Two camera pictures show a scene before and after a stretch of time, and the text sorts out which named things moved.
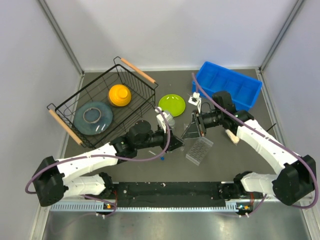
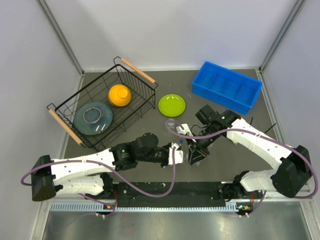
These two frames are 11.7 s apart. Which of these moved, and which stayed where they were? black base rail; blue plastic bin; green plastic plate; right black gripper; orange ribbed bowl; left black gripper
Moved: left black gripper; right black gripper
Stayed: green plastic plate; blue plastic bin; black base rail; orange ribbed bowl
